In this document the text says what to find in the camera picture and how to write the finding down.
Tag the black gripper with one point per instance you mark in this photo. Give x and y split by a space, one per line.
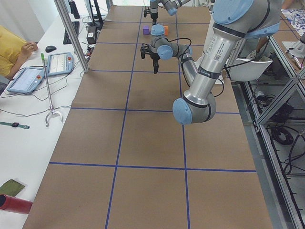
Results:
154 57
154 16

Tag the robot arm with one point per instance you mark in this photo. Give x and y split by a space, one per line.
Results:
171 7
233 20

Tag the purple foam block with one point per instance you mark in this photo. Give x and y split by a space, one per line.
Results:
146 30

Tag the orange foam block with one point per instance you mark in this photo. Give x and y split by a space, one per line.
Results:
165 30

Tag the black power adapter box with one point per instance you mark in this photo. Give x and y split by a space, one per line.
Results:
91 34

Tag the white chair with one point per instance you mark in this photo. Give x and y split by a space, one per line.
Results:
245 70

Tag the right teach pendant tablet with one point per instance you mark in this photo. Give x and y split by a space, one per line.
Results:
61 63

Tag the teach pendant tablet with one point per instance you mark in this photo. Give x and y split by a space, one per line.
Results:
27 80
61 63

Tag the black computer mouse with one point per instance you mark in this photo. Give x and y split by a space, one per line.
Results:
50 48

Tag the reacher grabber tool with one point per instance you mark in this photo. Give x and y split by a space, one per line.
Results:
52 112

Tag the left teach pendant tablet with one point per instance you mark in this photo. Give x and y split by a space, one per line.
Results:
27 80

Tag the person in yellow shirt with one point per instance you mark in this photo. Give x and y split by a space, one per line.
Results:
14 52

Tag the green bean bag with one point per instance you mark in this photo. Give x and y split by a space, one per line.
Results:
11 188

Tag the red water bottle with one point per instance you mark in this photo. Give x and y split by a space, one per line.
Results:
15 205

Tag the aluminium frame post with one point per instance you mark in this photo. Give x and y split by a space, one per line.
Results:
66 20

